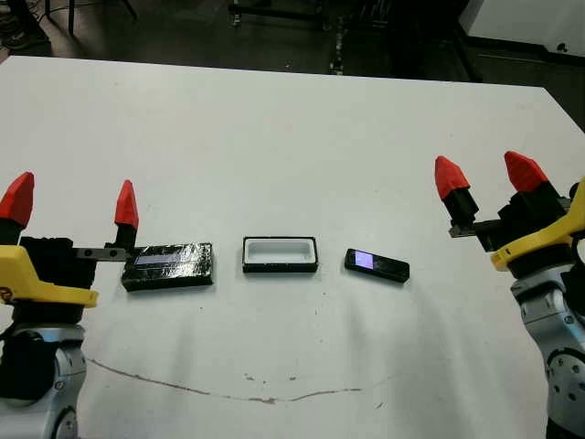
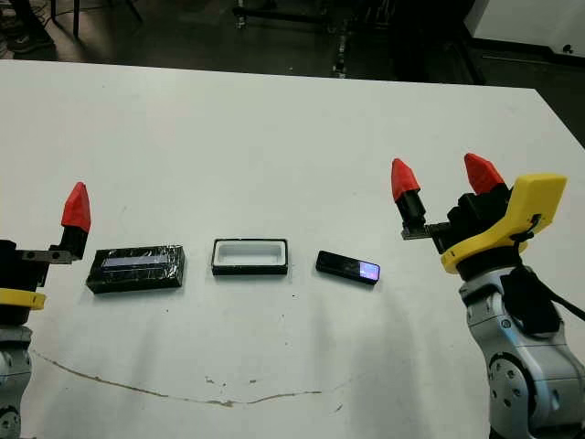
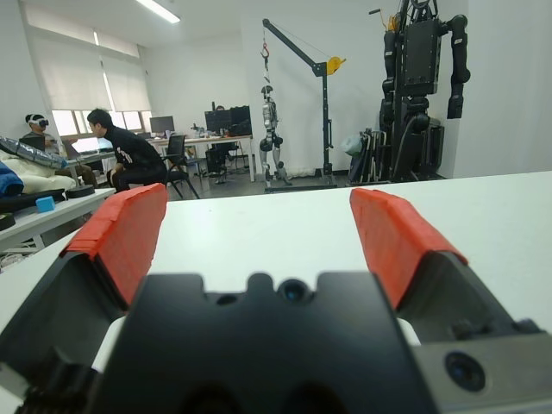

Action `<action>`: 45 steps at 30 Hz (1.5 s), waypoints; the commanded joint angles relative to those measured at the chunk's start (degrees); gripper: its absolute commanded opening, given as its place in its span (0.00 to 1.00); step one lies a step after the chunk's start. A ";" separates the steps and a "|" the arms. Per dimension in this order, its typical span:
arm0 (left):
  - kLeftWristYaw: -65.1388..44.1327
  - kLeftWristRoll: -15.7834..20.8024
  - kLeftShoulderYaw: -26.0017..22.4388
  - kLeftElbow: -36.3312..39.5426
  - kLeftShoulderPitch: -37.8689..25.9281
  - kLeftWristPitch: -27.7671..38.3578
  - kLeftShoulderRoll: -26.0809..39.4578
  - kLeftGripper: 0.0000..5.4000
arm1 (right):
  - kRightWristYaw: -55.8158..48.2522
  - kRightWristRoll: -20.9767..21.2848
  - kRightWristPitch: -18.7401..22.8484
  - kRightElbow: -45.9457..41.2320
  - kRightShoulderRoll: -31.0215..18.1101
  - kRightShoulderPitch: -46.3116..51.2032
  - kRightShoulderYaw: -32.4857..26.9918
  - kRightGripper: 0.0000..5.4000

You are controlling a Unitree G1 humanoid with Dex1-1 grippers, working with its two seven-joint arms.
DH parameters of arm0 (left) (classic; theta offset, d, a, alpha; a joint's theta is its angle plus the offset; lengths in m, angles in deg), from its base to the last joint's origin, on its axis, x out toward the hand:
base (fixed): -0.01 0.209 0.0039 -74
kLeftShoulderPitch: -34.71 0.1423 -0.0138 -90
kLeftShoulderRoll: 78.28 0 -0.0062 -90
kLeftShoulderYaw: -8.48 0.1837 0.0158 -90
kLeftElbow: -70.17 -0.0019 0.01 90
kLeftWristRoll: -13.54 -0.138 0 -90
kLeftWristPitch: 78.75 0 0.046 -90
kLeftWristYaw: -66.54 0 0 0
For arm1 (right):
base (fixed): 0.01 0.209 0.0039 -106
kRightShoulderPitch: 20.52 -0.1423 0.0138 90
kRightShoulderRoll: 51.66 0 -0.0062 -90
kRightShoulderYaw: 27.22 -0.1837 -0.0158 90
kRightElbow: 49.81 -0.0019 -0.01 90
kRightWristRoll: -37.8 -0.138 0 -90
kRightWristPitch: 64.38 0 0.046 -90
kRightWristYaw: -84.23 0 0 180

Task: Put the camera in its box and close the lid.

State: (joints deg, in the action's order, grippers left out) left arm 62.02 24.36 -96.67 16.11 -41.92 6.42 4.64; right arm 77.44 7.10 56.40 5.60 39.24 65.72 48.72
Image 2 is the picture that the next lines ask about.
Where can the black chair legs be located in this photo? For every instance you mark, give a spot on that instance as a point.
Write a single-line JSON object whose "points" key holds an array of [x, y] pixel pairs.
{"points": [[53, 9]]}

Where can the black and yellow right gripper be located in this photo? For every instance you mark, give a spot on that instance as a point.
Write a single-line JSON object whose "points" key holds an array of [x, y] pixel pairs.
{"points": [[535, 196]]}

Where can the black wheeled cart frame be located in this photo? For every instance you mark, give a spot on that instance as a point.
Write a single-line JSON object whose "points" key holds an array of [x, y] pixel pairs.
{"points": [[342, 50]]}

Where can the black sneaker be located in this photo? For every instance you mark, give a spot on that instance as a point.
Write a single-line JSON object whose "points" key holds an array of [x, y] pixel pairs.
{"points": [[27, 43]]}

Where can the black and yellow left gripper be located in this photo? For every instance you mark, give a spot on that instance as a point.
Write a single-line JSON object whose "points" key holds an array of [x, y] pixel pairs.
{"points": [[18, 274]]}

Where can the slim black camera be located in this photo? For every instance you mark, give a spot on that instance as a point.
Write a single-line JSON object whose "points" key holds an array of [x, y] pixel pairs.
{"points": [[338, 265]]}

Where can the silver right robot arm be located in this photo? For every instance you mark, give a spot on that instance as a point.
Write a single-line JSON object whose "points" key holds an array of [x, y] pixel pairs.
{"points": [[525, 366]]}

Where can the black box lid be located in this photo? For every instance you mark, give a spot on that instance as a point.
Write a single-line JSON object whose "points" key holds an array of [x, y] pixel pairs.
{"points": [[137, 274]]}

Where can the white cabinet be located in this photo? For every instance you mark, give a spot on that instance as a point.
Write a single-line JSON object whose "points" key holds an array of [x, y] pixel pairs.
{"points": [[525, 18]]}

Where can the black box with white insert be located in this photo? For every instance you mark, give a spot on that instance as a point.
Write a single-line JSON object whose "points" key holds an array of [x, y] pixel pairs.
{"points": [[249, 270]]}

